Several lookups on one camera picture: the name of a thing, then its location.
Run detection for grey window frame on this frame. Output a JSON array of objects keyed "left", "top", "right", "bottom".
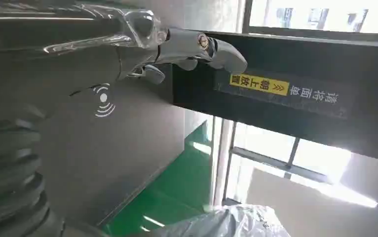
[{"left": 222, "top": 120, "right": 378, "bottom": 215}]

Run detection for dark table frame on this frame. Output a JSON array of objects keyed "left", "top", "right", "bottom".
[{"left": 172, "top": 30, "right": 378, "bottom": 165}]

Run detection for ribbed grey left arm sleeve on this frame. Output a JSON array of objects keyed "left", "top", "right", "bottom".
[{"left": 0, "top": 109, "right": 67, "bottom": 237}]

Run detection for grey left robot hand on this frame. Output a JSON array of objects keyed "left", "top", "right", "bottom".
[{"left": 0, "top": 9, "right": 249, "bottom": 228}]

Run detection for clear plastic wrapped parcel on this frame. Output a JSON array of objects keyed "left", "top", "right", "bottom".
[{"left": 136, "top": 204, "right": 292, "bottom": 237}]

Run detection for yellow label with black print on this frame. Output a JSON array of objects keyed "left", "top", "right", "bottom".
[{"left": 229, "top": 73, "right": 290, "bottom": 97}]

